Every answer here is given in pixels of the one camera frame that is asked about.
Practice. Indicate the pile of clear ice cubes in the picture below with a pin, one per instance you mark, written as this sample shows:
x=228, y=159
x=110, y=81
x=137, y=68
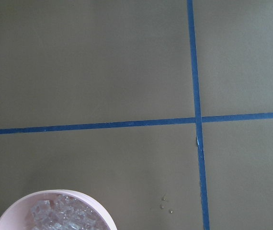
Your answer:
x=65, y=213

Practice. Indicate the pink bowl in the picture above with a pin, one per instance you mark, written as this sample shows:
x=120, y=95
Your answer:
x=17, y=216

